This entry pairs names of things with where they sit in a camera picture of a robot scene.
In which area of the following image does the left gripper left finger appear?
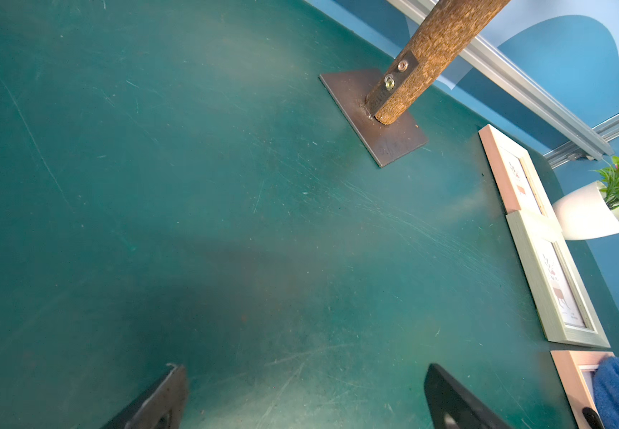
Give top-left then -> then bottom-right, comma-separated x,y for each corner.
102,364 -> 190,429

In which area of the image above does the pink picture frame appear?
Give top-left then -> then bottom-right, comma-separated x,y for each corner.
478,124 -> 560,228
551,350 -> 614,428

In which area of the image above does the green picture frame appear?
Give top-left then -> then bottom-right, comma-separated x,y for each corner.
506,210 -> 610,348

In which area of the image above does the white pot with flowers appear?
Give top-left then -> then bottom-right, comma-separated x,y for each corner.
552,157 -> 619,241

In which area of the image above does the aluminium rear frame rail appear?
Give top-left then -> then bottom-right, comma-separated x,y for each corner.
383,0 -> 619,170

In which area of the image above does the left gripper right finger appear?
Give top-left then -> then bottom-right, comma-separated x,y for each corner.
424,363 -> 511,429

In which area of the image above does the pink blossom artificial tree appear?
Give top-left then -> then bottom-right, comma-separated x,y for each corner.
319,0 -> 508,167

